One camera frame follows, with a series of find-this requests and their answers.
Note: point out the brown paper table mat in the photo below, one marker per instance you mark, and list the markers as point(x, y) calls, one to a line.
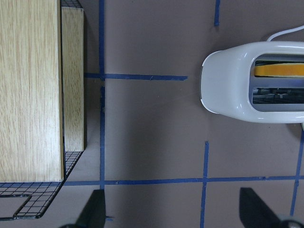
point(162, 159)

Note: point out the yellow toast slice in toaster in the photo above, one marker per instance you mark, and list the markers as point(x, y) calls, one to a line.
point(280, 70)

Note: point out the white two-slot toaster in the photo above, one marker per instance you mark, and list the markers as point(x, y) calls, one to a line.
point(229, 87)

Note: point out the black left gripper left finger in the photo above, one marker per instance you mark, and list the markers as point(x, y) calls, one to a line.
point(93, 214)

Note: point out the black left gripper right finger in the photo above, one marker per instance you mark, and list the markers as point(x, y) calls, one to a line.
point(254, 213)

